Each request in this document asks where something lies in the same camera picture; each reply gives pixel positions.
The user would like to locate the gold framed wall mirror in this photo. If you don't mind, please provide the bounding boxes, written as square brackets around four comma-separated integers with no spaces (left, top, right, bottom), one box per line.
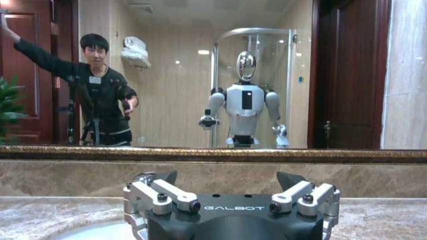
[0,0,427,165]

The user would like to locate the folded white towels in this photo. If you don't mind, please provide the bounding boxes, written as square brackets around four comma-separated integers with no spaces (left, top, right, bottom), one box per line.
[121,36,153,69]

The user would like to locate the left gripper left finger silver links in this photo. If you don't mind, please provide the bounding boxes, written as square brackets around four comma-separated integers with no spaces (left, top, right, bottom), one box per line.
[122,170,202,235]

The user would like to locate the white robot torso, dark panel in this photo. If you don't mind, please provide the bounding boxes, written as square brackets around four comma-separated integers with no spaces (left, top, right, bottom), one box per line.
[223,83,269,148]

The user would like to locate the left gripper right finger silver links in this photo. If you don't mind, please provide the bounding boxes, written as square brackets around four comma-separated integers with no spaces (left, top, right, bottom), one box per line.
[270,171,342,235]

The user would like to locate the chrome robot head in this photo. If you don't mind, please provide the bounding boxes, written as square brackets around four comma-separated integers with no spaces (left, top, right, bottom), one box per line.
[235,49,258,85]

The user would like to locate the dark wooden door, handle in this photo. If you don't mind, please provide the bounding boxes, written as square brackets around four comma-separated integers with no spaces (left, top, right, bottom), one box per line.
[307,0,393,150]

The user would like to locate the green leafy plant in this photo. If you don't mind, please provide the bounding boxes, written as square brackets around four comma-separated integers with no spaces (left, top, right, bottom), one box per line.
[0,74,31,146]

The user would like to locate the person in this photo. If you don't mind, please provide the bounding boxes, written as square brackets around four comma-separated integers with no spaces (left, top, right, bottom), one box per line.
[0,14,141,147]

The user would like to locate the curved glass shower enclosure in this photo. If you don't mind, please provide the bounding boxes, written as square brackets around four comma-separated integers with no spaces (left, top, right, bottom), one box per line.
[210,27,299,149]

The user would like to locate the black handheld controller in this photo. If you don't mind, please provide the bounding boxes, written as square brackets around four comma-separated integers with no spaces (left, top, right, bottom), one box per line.
[122,99,134,120]

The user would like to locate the white sink basin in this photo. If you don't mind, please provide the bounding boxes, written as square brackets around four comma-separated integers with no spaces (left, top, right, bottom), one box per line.
[50,219,150,240]

